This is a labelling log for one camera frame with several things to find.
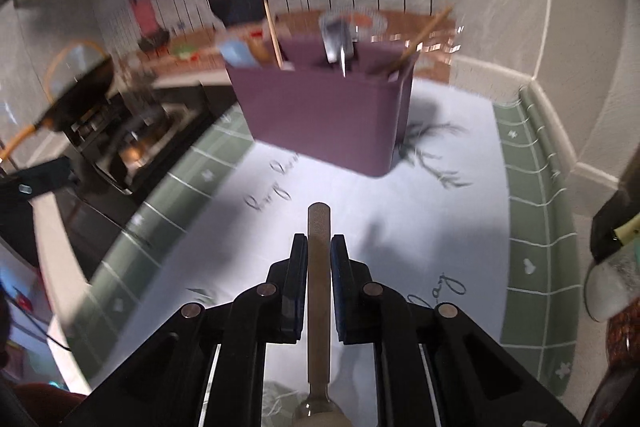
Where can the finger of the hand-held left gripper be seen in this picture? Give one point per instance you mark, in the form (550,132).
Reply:
(40,179)

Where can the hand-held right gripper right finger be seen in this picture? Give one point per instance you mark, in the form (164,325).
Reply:
(339,287)

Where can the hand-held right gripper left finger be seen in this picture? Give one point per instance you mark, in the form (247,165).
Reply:
(299,287)

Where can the purple utensil organizer box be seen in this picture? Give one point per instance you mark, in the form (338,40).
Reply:
(320,117)

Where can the blue plastic spoon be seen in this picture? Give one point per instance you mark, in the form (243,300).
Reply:
(237,53)

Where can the black pan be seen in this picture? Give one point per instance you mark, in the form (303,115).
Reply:
(82,89)

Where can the white and green printed mat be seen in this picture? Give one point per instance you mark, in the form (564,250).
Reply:
(425,232)

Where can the black gas stove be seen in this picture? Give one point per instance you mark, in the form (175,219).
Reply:
(145,132)

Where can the glass pan lid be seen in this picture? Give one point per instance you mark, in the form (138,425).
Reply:
(70,62)

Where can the dark red clothing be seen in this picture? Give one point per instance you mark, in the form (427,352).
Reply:
(47,404)

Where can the red snack packet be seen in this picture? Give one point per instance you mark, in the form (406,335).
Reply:
(625,339)

